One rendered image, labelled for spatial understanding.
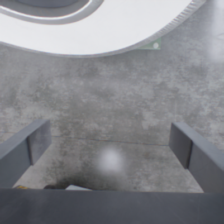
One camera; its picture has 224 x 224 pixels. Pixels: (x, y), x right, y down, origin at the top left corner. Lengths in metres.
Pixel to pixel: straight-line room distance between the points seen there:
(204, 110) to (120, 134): 0.57
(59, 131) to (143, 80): 0.69
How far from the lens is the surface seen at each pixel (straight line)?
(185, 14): 0.72
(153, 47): 1.22
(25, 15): 0.82
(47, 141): 0.16
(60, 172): 1.20
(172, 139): 0.16
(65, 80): 1.23
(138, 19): 0.71
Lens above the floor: 1.07
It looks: 80 degrees down
